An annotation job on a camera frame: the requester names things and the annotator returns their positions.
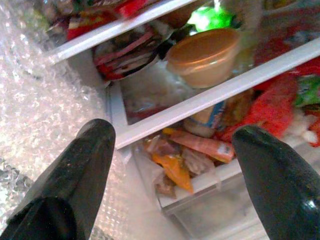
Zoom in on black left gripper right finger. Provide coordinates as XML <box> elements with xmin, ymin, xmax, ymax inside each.
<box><xmin>231</xmin><ymin>124</ymin><xmax>320</xmax><ymax>240</ymax></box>

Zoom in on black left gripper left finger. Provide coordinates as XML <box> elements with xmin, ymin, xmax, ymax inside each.
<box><xmin>0</xmin><ymin>118</ymin><xmax>117</xmax><ymax>240</ymax></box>

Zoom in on tan round lidded container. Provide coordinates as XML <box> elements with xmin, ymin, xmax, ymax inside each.
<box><xmin>166</xmin><ymin>27</ymin><xmax>241</xmax><ymax>89</ymax></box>

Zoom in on white fridge door shelf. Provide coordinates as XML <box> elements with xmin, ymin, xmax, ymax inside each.
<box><xmin>132</xmin><ymin>139</ymin><xmax>320</xmax><ymax>240</ymax></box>
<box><xmin>48</xmin><ymin>0</ymin><xmax>198</xmax><ymax>66</ymax></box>
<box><xmin>107</xmin><ymin>37</ymin><xmax>320</xmax><ymax>151</ymax></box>

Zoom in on white fridge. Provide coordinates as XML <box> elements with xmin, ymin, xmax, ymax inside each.
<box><xmin>0</xmin><ymin>0</ymin><xmax>320</xmax><ymax>240</ymax></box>

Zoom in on red mesh packet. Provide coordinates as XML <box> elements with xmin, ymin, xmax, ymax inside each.
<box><xmin>217</xmin><ymin>72</ymin><xmax>301</xmax><ymax>143</ymax></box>

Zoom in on clear bubble wrap sheet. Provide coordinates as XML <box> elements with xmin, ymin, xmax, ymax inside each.
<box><xmin>0</xmin><ymin>0</ymin><xmax>141</xmax><ymax>240</ymax></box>

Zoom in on salmon pink packet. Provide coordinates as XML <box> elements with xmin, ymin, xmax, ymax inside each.
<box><xmin>163</xmin><ymin>127</ymin><xmax>236</xmax><ymax>165</ymax></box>

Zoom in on brown packet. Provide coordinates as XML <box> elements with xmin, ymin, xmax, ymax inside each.
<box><xmin>153</xmin><ymin>172</ymin><xmax>178</xmax><ymax>200</ymax></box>

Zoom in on green packet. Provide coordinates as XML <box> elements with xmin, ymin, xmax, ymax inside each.
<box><xmin>293</xmin><ymin>74</ymin><xmax>320</xmax><ymax>108</ymax></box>

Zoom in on white cup blue print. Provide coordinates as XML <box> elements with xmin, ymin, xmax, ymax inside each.
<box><xmin>183</xmin><ymin>99</ymin><xmax>228</xmax><ymax>138</ymax></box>

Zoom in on orange packet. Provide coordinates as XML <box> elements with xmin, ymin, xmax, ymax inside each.
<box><xmin>151</xmin><ymin>152</ymin><xmax>195</xmax><ymax>195</ymax></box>

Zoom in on dark red striped packets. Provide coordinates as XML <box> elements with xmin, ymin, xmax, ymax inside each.
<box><xmin>93</xmin><ymin>23</ymin><xmax>176</xmax><ymax>81</ymax></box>

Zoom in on red black snack packet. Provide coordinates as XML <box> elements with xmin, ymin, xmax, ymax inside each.
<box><xmin>253</xmin><ymin>7</ymin><xmax>320</xmax><ymax>76</ymax></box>

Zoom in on red snack packets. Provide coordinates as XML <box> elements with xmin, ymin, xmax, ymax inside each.
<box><xmin>47</xmin><ymin>0</ymin><xmax>161</xmax><ymax>42</ymax></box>

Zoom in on green plastic container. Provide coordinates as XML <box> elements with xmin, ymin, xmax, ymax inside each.
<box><xmin>187</xmin><ymin>6</ymin><xmax>237</xmax><ymax>33</ymax></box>

